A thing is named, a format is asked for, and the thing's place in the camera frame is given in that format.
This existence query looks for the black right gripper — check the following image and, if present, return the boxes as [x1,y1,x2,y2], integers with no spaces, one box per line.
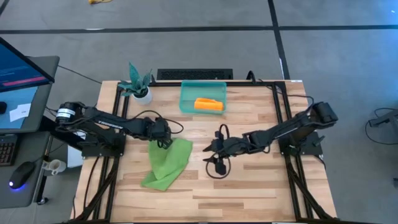
[202,130,251,176]

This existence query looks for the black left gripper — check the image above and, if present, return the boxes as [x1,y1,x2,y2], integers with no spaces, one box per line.
[148,116,174,149]

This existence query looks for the green microfiber towel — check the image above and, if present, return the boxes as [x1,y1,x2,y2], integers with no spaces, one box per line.
[140,138,193,192]

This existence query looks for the orange microfiber towel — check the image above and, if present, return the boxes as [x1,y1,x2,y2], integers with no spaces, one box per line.
[194,97,224,112]

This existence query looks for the teal plastic basket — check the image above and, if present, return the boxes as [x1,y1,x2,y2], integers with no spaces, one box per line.
[178,80,228,115]

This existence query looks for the snake plant in white pot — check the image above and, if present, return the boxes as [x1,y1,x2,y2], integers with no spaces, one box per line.
[117,61,154,106]

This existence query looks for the black perforated floor box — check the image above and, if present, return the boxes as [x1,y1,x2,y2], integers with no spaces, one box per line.
[156,68,234,81]

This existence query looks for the white box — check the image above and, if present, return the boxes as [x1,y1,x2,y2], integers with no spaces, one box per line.
[67,146,84,169]

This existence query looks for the white cup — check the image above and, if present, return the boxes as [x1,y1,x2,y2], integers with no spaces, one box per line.
[42,159,67,176]

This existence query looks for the grey computer desk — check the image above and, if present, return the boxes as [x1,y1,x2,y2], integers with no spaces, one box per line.
[0,55,60,209]

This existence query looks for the black computer mouse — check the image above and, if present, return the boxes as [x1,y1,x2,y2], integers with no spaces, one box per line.
[8,161,35,190]

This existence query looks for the white paper note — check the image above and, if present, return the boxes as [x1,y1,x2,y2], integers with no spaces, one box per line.
[9,103,32,123]

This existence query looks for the black keyboard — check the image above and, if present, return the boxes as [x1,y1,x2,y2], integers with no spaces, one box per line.
[0,134,18,167]

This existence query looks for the computer monitor with blue screen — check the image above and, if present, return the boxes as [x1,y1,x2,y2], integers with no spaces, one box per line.
[0,37,56,93]

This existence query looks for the black floor stand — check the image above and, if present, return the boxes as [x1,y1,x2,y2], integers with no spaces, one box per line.
[365,107,398,146]

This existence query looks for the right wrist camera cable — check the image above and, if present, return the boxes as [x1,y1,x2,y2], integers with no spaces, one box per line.
[205,124,233,180]

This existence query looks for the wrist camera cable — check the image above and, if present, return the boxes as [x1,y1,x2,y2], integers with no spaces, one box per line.
[205,124,233,180]
[129,110,184,134]

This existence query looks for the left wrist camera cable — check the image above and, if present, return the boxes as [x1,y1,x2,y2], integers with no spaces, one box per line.
[129,110,184,134]

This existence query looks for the black aluminium table frame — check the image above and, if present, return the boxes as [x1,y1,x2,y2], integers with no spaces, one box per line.
[70,80,340,224]

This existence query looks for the thin black floor cable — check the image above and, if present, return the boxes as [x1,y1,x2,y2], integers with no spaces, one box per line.
[57,64,103,85]

